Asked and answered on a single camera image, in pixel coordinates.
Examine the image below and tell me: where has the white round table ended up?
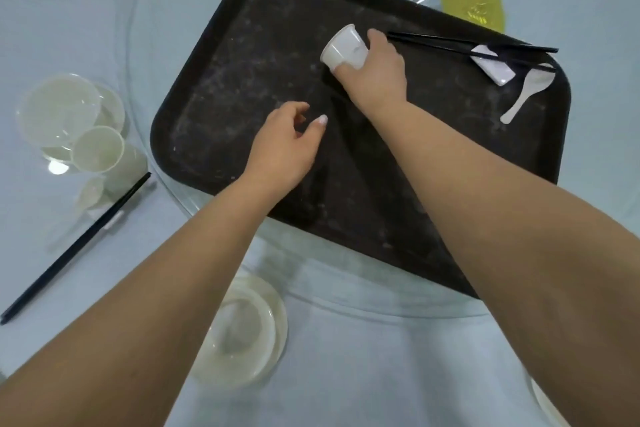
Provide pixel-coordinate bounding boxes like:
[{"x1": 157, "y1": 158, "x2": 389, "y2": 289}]
[{"x1": 0, "y1": 0, "x2": 640, "y2": 427}]

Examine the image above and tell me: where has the person's right hand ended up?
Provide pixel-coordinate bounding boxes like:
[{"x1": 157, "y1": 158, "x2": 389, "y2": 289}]
[{"x1": 332, "y1": 29, "x2": 409, "y2": 119}]

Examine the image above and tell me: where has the glass lazy susan turntable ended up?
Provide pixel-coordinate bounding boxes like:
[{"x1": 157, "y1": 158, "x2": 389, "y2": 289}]
[{"x1": 117, "y1": 0, "x2": 640, "y2": 320}]

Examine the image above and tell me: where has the black tray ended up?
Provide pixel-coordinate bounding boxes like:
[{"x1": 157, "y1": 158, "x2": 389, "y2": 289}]
[{"x1": 149, "y1": 0, "x2": 572, "y2": 300}]

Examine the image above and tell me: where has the person's left forearm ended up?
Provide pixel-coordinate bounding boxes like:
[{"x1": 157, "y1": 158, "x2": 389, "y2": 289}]
[{"x1": 0, "y1": 181, "x2": 301, "y2": 427}]

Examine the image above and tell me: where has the person's left hand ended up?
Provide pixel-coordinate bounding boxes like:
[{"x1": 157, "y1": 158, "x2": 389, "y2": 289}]
[{"x1": 239, "y1": 101, "x2": 329, "y2": 203}]

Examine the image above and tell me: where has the person's right forearm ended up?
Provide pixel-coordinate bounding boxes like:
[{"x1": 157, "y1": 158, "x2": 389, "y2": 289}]
[{"x1": 365, "y1": 101, "x2": 640, "y2": 427}]

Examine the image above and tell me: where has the white bowl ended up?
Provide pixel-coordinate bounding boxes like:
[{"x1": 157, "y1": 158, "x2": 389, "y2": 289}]
[
  {"x1": 197, "y1": 286, "x2": 277, "y2": 378},
  {"x1": 15, "y1": 73, "x2": 103, "y2": 148}
]

